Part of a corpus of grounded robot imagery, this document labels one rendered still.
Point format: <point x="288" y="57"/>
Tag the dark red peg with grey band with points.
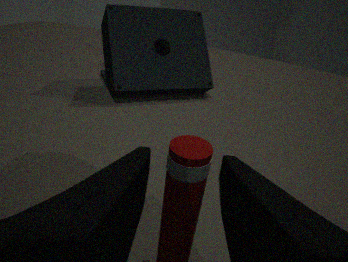
<point x="188" y="165"/>

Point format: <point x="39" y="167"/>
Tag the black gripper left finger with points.
<point x="94" y="221"/>

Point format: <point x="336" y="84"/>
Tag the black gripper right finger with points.
<point x="263" y="223"/>

